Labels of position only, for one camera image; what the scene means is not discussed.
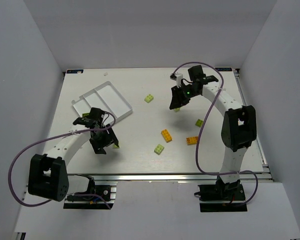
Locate blue label sticker left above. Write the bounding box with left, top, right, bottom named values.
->
left=66, top=69, right=84, bottom=74

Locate blue label sticker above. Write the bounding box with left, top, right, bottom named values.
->
left=215, top=67, right=233, bottom=72
left=66, top=69, right=84, bottom=74

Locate white divided sorting tray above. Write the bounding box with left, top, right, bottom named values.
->
left=71, top=81, right=133, bottom=123

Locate pale green lego fragment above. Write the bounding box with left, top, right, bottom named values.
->
left=144, top=94, right=154, bottom=103

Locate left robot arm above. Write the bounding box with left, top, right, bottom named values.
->
left=28, top=107, right=119, bottom=202

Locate pale green sloped lego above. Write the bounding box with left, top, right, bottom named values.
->
left=154, top=144, right=165, bottom=155

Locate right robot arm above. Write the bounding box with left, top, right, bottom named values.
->
left=169, top=62, right=257, bottom=186

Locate yellow 2x4 lego brick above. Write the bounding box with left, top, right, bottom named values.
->
left=161, top=129, right=173, bottom=143

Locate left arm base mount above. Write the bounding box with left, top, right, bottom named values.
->
left=63, top=183, right=117, bottom=210

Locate pale green 2x2 lego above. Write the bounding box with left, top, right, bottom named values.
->
left=112, top=144, right=120, bottom=149

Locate orange 2x4 lego plate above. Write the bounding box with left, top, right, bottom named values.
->
left=186, top=136, right=198, bottom=146

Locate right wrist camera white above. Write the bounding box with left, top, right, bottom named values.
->
left=170, top=73, right=183, bottom=88

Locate blue label sticker right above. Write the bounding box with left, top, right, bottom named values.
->
left=215, top=67, right=233, bottom=72

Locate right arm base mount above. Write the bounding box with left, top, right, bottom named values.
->
left=194, top=184, right=248, bottom=213

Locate aluminium front rail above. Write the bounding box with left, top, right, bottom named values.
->
left=68, top=172, right=273, bottom=182

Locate green 2x2 lego brick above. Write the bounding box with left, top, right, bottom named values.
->
left=195, top=119, right=204, bottom=128

